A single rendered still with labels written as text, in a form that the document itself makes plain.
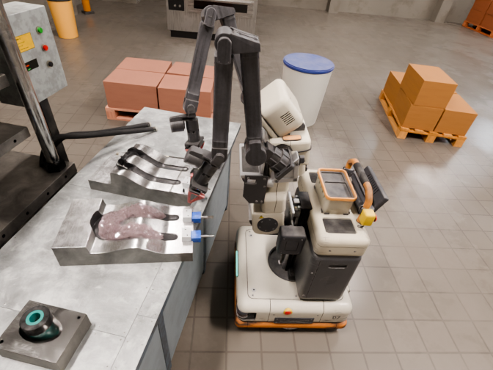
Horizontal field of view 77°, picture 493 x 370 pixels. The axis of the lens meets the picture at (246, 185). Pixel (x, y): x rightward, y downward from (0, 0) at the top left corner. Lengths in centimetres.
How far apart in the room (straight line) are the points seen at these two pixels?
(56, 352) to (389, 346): 177
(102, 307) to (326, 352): 133
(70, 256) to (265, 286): 104
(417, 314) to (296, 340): 84
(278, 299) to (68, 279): 106
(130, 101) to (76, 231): 258
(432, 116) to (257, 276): 306
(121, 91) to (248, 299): 268
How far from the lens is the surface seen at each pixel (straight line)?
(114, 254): 131
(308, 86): 369
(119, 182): 157
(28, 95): 171
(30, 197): 179
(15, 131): 179
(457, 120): 442
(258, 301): 183
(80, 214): 142
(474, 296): 282
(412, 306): 250
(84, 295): 131
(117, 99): 382
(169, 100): 360
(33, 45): 192
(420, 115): 425
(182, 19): 682
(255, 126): 107
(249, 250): 202
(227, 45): 93
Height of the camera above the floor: 186
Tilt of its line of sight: 40 degrees down
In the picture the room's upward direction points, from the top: 6 degrees clockwise
